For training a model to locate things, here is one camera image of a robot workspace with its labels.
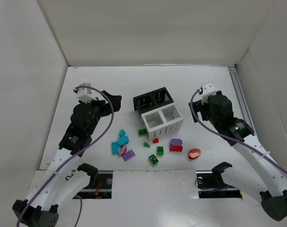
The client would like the green lego by bin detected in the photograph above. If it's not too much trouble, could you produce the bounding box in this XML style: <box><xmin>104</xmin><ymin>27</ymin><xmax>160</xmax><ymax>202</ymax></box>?
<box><xmin>138</xmin><ymin>129</ymin><xmax>148</xmax><ymax>137</ymax></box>

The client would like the aluminium rail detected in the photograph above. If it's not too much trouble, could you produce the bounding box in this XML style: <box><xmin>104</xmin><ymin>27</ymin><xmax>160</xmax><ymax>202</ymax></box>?
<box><xmin>228</xmin><ymin>66</ymin><xmax>256</xmax><ymax>132</ymax></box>

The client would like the green square lego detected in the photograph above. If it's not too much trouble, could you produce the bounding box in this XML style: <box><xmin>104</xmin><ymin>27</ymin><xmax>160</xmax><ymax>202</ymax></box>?
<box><xmin>156</xmin><ymin>146</ymin><xmax>164</xmax><ymax>156</ymax></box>

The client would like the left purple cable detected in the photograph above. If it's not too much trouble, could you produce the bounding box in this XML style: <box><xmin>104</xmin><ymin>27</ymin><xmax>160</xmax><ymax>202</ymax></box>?
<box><xmin>16</xmin><ymin>86</ymin><xmax>115</xmax><ymax>227</ymax></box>

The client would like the teal rounded lego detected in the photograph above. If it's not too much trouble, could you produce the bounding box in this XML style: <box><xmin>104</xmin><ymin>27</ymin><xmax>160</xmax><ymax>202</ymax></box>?
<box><xmin>117</xmin><ymin>135</ymin><xmax>129</xmax><ymax>147</ymax></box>

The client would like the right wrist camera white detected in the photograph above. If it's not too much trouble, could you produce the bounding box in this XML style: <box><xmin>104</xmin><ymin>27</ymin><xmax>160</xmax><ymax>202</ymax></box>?
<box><xmin>198</xmin><ymin>82</ymin><xmax>216</xmax><ymax>105</ymax></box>

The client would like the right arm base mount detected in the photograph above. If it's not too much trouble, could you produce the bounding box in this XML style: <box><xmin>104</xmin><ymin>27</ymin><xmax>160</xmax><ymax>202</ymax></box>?
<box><xmin>195</xmin><ymin>171</ymin><xmax>242</xmax><ymax>199</ymax></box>

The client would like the white double bin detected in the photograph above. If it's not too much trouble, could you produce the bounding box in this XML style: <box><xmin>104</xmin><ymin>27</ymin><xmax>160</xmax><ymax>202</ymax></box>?
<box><xmin>141</xmin><ymin>103</ymin><xmax>184</xmax><ymax>141</ymax></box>

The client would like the red oval lego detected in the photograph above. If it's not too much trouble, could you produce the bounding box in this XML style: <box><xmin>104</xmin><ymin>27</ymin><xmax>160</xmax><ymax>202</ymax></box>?
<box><xmin>188</xmin><ymin>148</ymin><xmax>201</xmax><ymax>160</ymax></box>

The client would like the green 2x2 lego front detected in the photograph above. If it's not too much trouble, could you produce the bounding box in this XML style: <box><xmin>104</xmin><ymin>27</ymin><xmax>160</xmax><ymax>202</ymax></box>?
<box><xmin>148</xmin><ymin>154</ymin><xmax>159</xmax><ymax>166</ymax></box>

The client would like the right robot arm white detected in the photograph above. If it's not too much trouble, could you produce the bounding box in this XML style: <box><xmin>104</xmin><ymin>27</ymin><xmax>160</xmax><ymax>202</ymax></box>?
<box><xmin>188</xmin><ymin>88</ymin><xmax>287</xmax><ymax>221</ymax></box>

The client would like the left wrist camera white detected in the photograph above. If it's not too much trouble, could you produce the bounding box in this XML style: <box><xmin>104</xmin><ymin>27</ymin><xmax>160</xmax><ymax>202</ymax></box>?
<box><xmin>73</xmin><ymin>87</ymin><xmax>97</xmax><ymax>103</ymax></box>

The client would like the black double bin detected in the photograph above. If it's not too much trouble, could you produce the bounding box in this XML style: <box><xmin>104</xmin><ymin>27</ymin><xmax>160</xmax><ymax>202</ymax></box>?
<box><xmin>133</xmin><ymin>87</ymin><xmax>174</xmax><ymax>115</ymax></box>

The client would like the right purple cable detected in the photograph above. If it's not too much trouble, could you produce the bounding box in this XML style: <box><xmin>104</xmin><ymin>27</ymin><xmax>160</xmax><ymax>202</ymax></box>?
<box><xmin>190</xmin><ymin>88</ymin><xmax>287</xmax><ymax>184</ymax></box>

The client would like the purple cable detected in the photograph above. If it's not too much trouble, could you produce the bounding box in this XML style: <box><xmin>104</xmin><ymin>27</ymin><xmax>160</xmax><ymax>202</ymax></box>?
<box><xmin>190</xmin><ymin>88</ymin><xmax>287</xmax><ymax>184</ymax></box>
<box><xmin>16</xmin><ymin>86</ymin><xmax>115</xmax><ymax>227</ymax></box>

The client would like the purple oval lego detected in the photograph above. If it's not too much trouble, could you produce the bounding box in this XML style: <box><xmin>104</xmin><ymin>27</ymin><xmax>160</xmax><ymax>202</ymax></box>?
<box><xmin>170</xmin><ymin>138</ymin><xmax>183</xmax><ymax>146</ymax></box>

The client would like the purple orange patterned lego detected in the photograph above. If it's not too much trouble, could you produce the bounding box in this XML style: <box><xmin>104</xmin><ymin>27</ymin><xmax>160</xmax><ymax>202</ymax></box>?
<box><xmin>118</xmin><ymin>145</ymin><xmax>127</xmax><ymax>157</ymax></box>

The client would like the small green slope lego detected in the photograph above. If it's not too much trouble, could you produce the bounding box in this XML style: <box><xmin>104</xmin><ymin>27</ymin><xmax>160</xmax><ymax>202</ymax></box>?
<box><xmin>143</xmin><ymin>142</ymin><xmax>150</xmax><ymax>148</ymax></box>

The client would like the teal flat lego plate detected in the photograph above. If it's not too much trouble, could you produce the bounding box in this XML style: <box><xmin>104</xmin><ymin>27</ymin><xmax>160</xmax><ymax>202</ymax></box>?
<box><xmin>111</xmin><ymin>142</ymin><xmax>119</xmax><ymax>155</ymax></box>

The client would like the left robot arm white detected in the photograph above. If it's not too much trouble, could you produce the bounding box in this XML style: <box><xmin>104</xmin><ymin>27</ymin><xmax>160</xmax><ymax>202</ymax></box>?
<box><xmin>12</xmin><ymin>85</ymin><xmax>122</xmax><ymax>227</ymax></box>

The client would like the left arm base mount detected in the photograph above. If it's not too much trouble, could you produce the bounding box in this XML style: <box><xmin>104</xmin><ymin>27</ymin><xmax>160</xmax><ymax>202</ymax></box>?
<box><xmin>77</xmin><ymin>171</ymin><xmax>113</xmax><ymax>199</ymax></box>

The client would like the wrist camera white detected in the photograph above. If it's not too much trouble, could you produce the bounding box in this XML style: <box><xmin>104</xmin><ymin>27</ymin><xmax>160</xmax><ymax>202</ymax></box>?
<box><xmin>73</xmin><ymin>87</ymin><xmax>97</xmax><ymax>103</ymax></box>
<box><xmin>198</xmin><ymin>82</ymin><xmax>216</xmax><ymax>105</ymax></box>

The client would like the red comb lego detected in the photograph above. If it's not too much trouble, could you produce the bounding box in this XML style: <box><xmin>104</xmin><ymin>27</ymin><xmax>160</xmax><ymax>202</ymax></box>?
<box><xmin>170</xmin><ymin>145</ymin><xmax>183</xmax><ymax>152</ymax></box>

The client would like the small red lego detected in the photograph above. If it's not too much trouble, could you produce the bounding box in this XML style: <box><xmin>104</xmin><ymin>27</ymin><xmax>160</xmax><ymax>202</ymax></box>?
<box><xmin>152</xmin><ymin>138</ymin><xmax>159</xmax><ymax>144</ymax></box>

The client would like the small teal lego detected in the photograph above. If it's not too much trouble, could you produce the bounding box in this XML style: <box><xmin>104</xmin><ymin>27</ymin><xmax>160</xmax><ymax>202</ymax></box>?
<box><xmin>119</xmin><ymin>130</ymin><xmax>126</xmax><ymax>137</ymax></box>

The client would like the purple 2x2 lego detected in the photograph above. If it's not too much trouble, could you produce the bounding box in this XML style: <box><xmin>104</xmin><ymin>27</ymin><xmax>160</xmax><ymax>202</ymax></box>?
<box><xmin>122</xmin><ymin>150</ymin><xmax>135</xmax><ymax>161</ymax></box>

